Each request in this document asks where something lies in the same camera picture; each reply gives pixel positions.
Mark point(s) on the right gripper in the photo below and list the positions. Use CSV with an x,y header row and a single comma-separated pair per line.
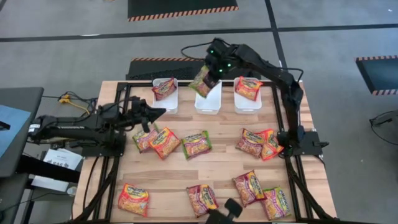
x,y
222,59

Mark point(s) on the clear plastic cup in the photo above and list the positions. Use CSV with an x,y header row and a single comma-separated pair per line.
x,y
71,191

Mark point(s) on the orange Maruchan ramen pack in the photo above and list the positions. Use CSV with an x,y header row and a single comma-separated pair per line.
x,y
247,88
133,199
164,143
272,149

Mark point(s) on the white printed paper sheet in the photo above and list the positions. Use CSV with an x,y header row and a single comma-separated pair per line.
x,y
62,157

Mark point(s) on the small black desk object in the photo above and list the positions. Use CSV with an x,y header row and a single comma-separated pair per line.
x,y
3,125

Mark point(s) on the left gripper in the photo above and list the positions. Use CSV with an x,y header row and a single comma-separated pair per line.
x,y
136,112

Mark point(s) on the red Maruchan ramen pack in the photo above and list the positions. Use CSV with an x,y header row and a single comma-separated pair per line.
x,y
200,196
250,143
163,88
248,187

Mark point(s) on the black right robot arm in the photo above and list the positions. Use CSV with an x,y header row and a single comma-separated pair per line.
x,y
290,99

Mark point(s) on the black aluminium table frame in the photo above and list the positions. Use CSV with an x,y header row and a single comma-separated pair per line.
x,y
183,83

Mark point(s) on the grey desk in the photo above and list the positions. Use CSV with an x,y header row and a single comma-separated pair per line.
x,y
28,99

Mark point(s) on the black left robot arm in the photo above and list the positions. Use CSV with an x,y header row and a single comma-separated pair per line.
x,y
71,127

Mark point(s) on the black desk beam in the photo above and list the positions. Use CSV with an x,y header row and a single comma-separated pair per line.
x,y
46,169

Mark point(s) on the blue desk pad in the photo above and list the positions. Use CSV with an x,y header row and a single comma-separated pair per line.
x,y
17,124

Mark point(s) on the white plastic bin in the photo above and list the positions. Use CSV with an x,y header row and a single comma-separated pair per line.
x,y
247,107
208,104
166,107

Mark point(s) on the black hazard-striped floor mat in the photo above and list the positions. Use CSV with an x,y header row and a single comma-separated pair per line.
x,y
381,74
183,7
149,71

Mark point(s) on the green Maruchan ramen pack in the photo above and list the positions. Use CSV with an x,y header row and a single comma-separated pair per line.
x,y
142,141
276,203
199,84
196,144

